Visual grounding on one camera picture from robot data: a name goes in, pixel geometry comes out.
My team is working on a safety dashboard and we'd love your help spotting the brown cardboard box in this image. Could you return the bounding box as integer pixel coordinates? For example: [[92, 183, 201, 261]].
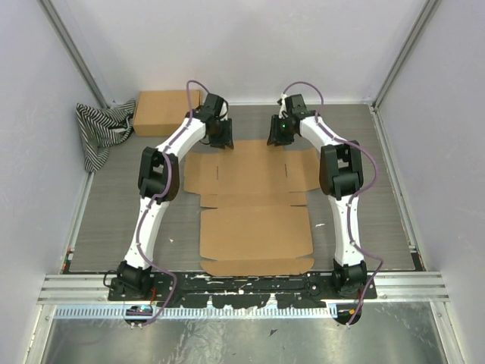
[[184, 140, 319, 276], [133, 89, 202, 137]]

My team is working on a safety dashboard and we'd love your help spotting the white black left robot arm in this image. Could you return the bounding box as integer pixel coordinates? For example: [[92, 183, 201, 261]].
[[110, 93, 233, 301]]

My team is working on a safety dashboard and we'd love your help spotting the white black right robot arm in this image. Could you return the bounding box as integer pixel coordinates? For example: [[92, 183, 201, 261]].
[[268, 94, 368, 300]]

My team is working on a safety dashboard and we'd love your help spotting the closed brown cardboard box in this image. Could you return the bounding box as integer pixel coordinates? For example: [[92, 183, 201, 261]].
[[133, 89, 202, 137]]

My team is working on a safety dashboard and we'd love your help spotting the striped black white cloth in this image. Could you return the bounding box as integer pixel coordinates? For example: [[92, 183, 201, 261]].
[[75, 99, 136, 173]]

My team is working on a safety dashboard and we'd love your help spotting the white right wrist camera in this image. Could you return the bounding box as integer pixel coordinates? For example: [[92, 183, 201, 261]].
[[277, 93, 287, 118]]

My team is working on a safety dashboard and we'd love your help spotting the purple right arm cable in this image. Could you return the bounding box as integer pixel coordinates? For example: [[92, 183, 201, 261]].
[[282, 80, 383, 327]]

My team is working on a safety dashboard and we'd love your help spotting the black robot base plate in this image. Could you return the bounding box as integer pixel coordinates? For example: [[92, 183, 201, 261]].
[[104, 271, 377, 309]]

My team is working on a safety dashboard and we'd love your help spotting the slotted aluminium cable duct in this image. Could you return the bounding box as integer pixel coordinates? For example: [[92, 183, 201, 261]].
[[53, 303, 337, 321]]

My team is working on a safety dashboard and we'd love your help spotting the aluminium front frame rail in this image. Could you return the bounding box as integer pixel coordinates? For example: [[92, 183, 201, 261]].
[[37, 271, 449, 306]]

